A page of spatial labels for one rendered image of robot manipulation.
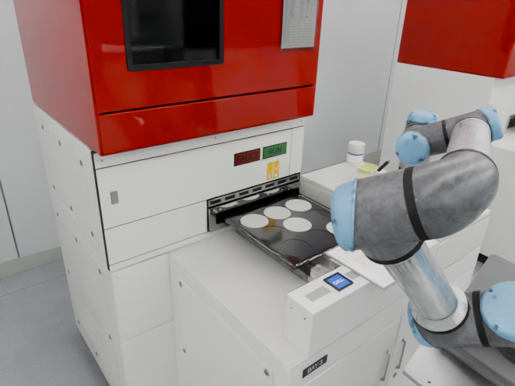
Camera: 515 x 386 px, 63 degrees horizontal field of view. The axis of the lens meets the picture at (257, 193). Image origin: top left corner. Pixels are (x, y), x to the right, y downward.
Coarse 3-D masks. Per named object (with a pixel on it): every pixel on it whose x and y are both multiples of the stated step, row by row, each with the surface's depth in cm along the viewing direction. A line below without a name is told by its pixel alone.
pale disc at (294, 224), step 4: (288, 220) 152; (292, 220) 152; (296, 220) 152; (300, 220) 152; (304, 220) 152; (284, 224) 149; (288, 224) 149; (292, 224) 149; (296, 224) 149; (300, 224) 149; (304, 224) 149; (308, 224) 149; (288, 228) 146; (292, 228) 146; (296, 228) 146; (300, 228) 147; (304, 228) 147; (308, 228) 147
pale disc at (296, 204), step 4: (292, 200) 167; (296, 200) 167; (300, 200) 167; (288, 204) 163; (292, 204) 163; (296, 204) 163; (300, 204) 163; (304, 204) 163; (308, 204) 163; (292, 208) 160; (296, 208) 160; (300, 208) 160; (304, 208) 160; (308, 208) 160
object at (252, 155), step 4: (244, 152) 150; (248, 152) 151; (252, 152) 152; (256, 152) 154; (236, 156) 148; (240, 156) 149; (244, 156) 151; (248, 156) 152; (252, 156) 153; (256, 156) 154; (236, 160) 149; (240, 160) 150; (244, 160) 151; (248, 160) 153; (252, 160) 154; (236, 164) 150
